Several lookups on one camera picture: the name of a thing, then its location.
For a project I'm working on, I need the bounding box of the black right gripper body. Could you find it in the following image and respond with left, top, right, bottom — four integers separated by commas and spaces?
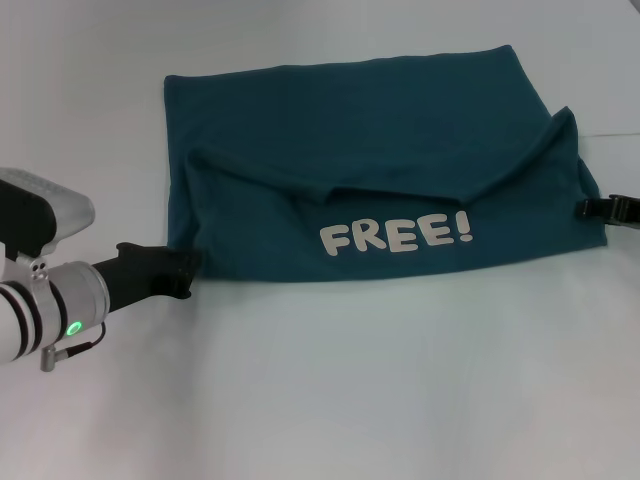
617, 195, 640, 226

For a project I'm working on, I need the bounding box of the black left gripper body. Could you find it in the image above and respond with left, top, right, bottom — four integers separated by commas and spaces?
93, 241, 203, 318

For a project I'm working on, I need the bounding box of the blue-green t-shirt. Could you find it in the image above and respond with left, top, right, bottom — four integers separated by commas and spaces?
162, 44, 609, 284

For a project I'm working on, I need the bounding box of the thin black cable with plug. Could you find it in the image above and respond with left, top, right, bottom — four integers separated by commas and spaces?
39, 321, 108, 373

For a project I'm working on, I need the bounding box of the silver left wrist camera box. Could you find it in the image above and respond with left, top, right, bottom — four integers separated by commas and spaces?
0, 166, 96, 259

